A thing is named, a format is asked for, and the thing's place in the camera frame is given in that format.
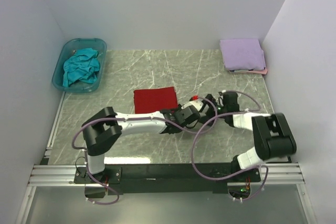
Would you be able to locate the red t-shirt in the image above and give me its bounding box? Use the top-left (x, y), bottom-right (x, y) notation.
top-left (133, 87), bottom-right (178, 114)

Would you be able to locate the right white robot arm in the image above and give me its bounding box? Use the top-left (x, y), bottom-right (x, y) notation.
top-left (201, 91), bottom-right (297, 182)

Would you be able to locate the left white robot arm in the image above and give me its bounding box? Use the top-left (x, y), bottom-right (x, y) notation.
top-left (82, 105), bottom-right (200, 183)

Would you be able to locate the folded pink t-shirt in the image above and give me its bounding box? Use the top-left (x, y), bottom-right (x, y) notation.
top-left (230, 68), bottom-right (268, 75)

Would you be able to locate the folded lilac t-shirt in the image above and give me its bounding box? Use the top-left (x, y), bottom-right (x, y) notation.
top-left (219, 38), bottom-right (266, 71)

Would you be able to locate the black base beam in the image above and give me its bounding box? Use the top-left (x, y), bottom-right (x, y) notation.
top-left (73, 163), bottom-right (261, 198)

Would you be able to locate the teal crumpled t-shirt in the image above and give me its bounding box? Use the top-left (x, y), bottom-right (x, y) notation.
top-left (62, 48), bottom-right (100, 88)

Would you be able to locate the teal plastic basket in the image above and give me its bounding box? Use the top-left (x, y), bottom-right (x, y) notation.
top-left (52, 38), bottom-right (107, 93)

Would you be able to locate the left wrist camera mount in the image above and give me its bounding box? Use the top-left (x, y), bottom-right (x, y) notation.
top-left (181, 95), bottom-right (204, 112)

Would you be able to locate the aluminium frame rail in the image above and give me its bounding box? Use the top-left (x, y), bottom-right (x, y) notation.
top-left (28, 142), bottom-right (79, 186)

